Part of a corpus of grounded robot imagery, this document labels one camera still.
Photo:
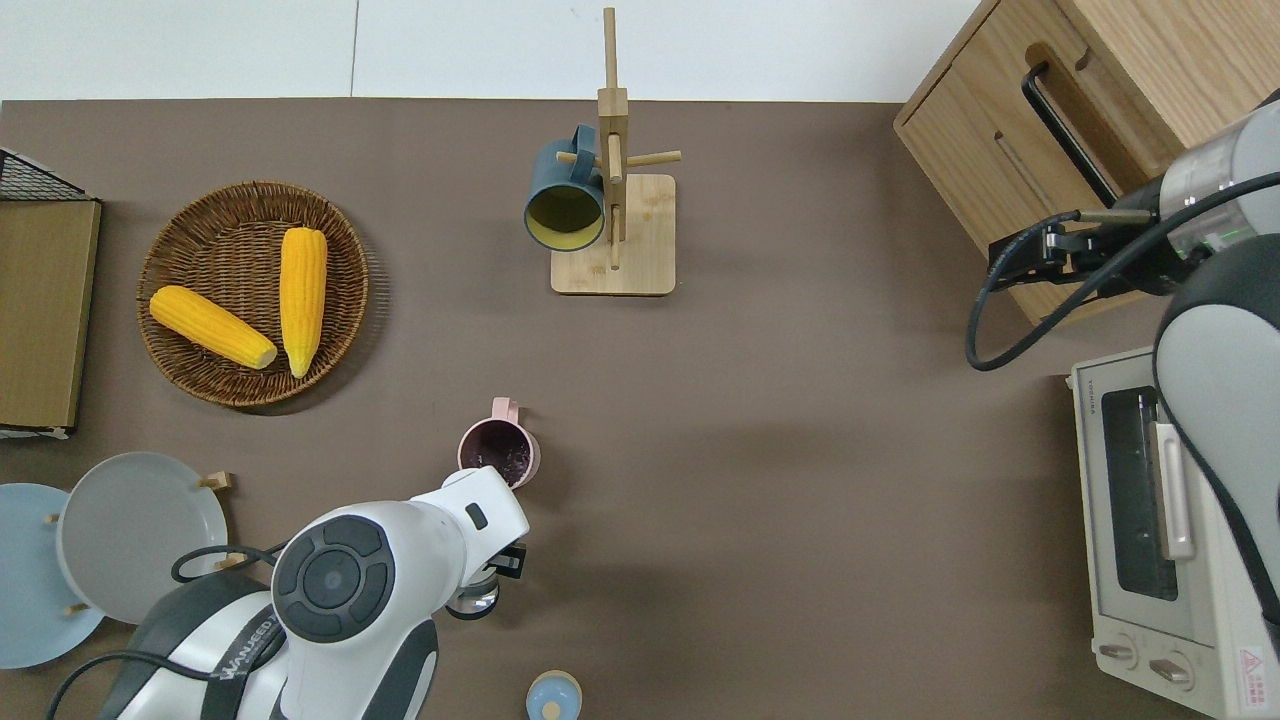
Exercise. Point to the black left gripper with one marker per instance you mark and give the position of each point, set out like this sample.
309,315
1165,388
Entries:
508,562

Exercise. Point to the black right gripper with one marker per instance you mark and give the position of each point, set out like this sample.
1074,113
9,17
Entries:
1120,260

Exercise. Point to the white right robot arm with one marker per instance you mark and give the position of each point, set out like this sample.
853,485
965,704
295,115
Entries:
1225,360

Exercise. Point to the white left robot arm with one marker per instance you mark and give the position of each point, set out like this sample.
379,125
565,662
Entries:
400,560

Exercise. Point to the pink mug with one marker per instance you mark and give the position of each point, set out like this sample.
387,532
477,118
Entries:
530,455

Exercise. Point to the wooden cabinet box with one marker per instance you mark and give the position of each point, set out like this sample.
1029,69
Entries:
1130,60

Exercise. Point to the brown table mat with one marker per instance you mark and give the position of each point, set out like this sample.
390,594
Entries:
750,450

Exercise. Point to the wooden plate rack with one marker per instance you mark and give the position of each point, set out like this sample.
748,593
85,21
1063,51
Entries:
215,481

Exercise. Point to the wooden mug tree stand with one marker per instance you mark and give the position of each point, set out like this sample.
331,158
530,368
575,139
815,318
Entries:
630,270

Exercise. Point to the yellow corn cob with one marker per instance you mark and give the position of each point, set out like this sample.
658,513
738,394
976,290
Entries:
210,325
303,300

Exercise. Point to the white toaster oven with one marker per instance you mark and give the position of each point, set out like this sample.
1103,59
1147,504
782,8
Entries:
1130,620

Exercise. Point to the grey plate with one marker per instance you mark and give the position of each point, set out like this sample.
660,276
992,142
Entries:
140,530

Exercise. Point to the dark blue mug yellow inside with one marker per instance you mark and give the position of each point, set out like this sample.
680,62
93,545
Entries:
550,165

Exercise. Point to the brown wicker basket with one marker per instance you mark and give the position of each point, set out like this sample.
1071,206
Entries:
220,240

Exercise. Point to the light blue plate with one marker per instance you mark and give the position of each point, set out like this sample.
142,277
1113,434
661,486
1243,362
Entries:
30,580

